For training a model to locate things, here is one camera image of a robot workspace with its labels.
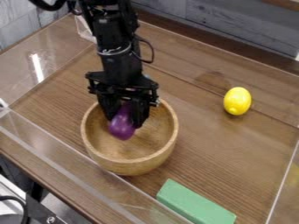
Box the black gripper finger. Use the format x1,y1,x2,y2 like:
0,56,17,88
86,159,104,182
98,95,122,121
131,98,151,129

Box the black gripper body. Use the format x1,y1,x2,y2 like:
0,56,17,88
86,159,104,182
86,49,159,106

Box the purple toy eggplant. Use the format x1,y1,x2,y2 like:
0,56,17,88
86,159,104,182
108,102,136,141

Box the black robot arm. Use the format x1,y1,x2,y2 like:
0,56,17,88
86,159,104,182
28,0,159,129

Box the brown wooden bowl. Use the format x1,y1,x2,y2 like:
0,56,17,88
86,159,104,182
80,100,179,176

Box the yellow toy lemon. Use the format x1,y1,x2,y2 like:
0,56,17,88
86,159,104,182
223,87,252,116

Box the green foam block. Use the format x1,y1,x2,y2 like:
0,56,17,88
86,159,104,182
156,178,238,224

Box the black cable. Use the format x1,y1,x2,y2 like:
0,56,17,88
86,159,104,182
134,34,156,65

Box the clear acrylic corner bracket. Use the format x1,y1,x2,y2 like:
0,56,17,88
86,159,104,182
75,16,96,43

